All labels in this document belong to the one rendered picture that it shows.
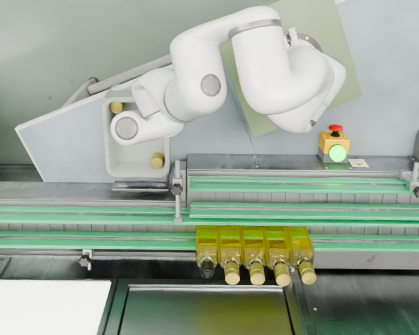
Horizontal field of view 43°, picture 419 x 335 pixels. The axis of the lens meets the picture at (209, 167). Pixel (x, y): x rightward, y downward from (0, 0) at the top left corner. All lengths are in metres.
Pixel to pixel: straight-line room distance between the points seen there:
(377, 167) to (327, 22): 0.41
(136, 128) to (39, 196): 0.49
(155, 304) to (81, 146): 0.51
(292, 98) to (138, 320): 0.71
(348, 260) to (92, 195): 0.75
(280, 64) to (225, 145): 0.71
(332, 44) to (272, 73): 0.61
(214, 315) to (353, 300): 0.39
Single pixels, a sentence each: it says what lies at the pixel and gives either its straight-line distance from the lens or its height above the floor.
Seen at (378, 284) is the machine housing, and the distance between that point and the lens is 1.60.
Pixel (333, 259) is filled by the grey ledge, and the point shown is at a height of 0.88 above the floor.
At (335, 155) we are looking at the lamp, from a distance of 1.48.
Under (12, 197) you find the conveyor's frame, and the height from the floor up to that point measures 0.86.
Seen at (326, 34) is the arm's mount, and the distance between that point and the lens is 1.44.
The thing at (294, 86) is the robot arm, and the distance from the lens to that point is 0.86.
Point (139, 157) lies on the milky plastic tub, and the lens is 1.54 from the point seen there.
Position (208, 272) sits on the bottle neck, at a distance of 1.28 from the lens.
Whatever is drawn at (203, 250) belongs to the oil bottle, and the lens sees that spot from 1.30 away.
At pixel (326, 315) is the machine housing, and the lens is 1.44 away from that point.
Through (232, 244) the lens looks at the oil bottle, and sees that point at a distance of 1.32.
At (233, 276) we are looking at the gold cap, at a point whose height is 1.16.
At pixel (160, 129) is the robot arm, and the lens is 1.14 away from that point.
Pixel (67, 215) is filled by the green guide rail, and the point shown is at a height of 0.94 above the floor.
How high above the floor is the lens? 2.20
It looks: 68 degrees down
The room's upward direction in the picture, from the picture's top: 179 degrees clockwise
